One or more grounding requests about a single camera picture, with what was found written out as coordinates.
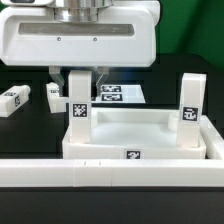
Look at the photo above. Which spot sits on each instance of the white front fence bar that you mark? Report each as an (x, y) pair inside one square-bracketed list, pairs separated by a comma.
[(110, 173)]

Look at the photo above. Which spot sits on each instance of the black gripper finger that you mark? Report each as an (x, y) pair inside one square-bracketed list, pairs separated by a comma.
[(101, 74), (60, 76)]

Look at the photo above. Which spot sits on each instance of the white fence bar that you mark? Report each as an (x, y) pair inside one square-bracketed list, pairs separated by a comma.
[(213, 140), (110, 173)]

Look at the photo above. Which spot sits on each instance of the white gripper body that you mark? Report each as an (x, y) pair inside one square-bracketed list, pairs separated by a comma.
[(83, 33)]

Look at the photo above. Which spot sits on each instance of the white tag mat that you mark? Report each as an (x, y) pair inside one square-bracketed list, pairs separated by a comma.
[(120, 94)]

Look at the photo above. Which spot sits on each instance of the white right fence bar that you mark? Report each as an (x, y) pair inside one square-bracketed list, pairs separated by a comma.
[(213, 140)]

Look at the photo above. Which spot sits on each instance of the white desk top tray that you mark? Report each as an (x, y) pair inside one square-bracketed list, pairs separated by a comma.
[(121, 133)]

